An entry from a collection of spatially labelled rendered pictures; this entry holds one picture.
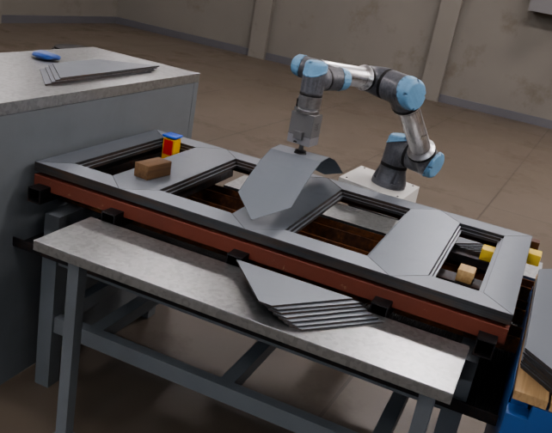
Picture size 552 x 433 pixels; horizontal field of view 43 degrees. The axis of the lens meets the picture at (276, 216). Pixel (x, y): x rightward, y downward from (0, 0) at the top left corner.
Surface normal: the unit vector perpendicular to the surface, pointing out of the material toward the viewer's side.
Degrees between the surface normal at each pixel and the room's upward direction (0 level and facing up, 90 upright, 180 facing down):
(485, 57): 90
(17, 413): 0
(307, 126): 90
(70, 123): 90
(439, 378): 0
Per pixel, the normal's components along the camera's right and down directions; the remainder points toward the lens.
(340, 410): 0.17, -0.93
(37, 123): 0.91, 0.28
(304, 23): -0.44, 0.24
